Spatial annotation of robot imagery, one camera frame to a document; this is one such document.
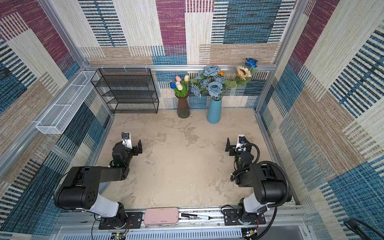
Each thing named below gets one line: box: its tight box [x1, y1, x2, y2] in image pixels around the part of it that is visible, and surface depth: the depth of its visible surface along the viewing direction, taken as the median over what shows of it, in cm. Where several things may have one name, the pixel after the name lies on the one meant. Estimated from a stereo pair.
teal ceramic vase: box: [207, 98, 222, 124], surface depth 105 cm
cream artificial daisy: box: [236, 66, 252, 85], surface depth 83 cm
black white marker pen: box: [180, 213, 211, 220], surface depth 76 cm
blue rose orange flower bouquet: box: [190, 65, 237, 100], surface depth 88 cm
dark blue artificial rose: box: [245, 58, 259, 68], surface depth 87 cm
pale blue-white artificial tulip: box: [176, 81, 183, 91], surface depth 93 cm
